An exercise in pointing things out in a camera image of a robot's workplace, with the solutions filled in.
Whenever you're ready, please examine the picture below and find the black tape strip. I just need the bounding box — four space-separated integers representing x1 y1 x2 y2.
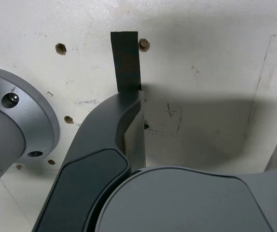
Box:
110 31 142 93

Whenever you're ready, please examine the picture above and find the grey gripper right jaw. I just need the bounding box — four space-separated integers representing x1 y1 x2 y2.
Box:
95 129 277 232

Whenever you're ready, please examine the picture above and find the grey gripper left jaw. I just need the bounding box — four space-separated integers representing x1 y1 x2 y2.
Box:
32 89 146 232

